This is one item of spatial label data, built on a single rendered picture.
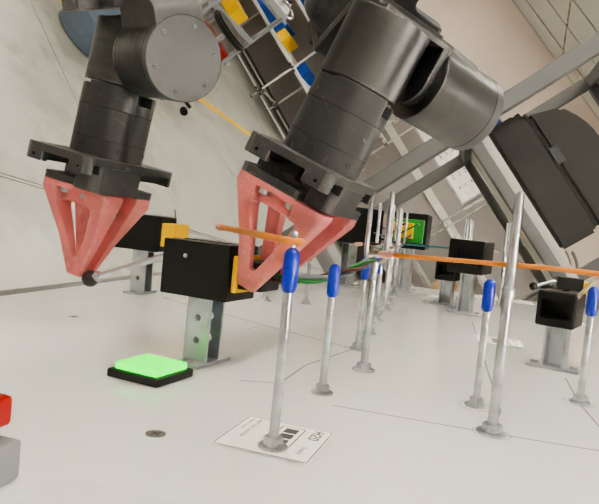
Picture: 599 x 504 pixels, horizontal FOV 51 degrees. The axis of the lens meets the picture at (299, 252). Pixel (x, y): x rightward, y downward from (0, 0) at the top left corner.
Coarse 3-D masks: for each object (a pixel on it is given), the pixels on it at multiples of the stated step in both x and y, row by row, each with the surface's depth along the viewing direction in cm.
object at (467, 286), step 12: (456, 240) 90; (468, 240) 89; (456, 252) 92; (468, 252) 92; (480, 252) 88; (492, 252) 93; (456, 264) 90; (468, 264) 92; (468, 276) 93; (468, 288) 93; (468, 300) 93; (456, 312) 92; (468, 312) 91
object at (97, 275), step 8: (160, 256) 48; (184, 256) 45; (128, 264) 50; (136, 264) 49; (144, 264) 49; (96, 272) 51; (104, 272) 51; (112, 272) 50; (120, 272) 50; (96, 280) 51
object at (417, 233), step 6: (402, 222) 111; (408, 222) 112; (414, 222) 112; (420, 222) 111; (402, 228) 111; (414, 228) 112; (420, 228) 112; (402, 234) 111; (408, 234) 111; (414, 234) 112; (420, 234) 112; (408, 240) 112; (414, 240) 112; (420, 240) 112
